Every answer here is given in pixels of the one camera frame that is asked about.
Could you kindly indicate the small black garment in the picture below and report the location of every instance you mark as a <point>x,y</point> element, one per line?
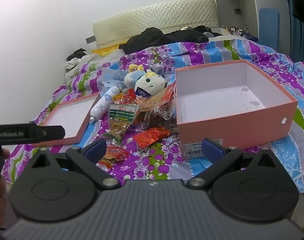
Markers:
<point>206,30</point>

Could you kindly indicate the black wall plug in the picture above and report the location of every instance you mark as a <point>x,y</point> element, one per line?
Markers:
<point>238,11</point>

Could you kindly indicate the blue white snack packet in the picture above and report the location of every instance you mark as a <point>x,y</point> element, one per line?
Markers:
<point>142,92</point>

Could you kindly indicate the white spray bottle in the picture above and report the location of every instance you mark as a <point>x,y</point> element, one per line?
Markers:
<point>102,105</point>

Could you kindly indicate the green snack packet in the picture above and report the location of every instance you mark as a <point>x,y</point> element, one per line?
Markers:
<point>120,115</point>

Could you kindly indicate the grey bed sheet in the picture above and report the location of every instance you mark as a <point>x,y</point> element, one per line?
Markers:
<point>224,37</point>

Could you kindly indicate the cream quilted headboard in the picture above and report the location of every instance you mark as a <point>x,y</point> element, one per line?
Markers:
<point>154,17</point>

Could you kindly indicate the cluttered bedside table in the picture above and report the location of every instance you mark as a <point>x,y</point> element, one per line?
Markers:
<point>233,30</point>

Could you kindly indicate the white crumpled cloth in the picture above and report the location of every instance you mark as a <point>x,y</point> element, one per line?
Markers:
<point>77,65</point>

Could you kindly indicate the large orange white snack packet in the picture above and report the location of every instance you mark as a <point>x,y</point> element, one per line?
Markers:
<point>164,96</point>

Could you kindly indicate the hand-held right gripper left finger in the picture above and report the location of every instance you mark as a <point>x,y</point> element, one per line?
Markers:
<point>96,150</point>

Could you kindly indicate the blue curtain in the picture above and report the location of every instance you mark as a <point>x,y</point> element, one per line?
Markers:
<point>300,42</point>

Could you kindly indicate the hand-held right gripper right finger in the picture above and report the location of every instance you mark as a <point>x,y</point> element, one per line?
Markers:
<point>211,150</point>

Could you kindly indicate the white blue plush toy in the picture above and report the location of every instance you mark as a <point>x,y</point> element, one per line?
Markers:
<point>149,81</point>

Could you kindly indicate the floral striped blanket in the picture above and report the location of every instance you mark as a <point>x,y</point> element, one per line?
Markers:
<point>266,52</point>

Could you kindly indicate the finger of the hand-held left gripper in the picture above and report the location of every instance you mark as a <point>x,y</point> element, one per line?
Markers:
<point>49,133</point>

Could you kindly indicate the grey wall plate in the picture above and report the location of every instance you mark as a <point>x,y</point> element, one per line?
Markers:
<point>90,39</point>

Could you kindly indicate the yellow pillow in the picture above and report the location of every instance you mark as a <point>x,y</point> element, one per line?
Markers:
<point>104,50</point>

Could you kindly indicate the large black garment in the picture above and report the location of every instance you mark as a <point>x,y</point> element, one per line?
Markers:
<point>166,40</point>

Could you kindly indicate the white red snack packet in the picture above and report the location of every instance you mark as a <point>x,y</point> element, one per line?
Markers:
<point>166,111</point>

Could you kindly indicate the pink box lid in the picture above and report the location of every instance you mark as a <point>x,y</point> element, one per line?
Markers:
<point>67,112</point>

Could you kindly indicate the pink cardboard box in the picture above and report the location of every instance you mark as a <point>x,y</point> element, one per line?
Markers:
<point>229,130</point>

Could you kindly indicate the clear crinkled snack packet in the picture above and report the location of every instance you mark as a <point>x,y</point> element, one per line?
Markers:
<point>149,120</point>

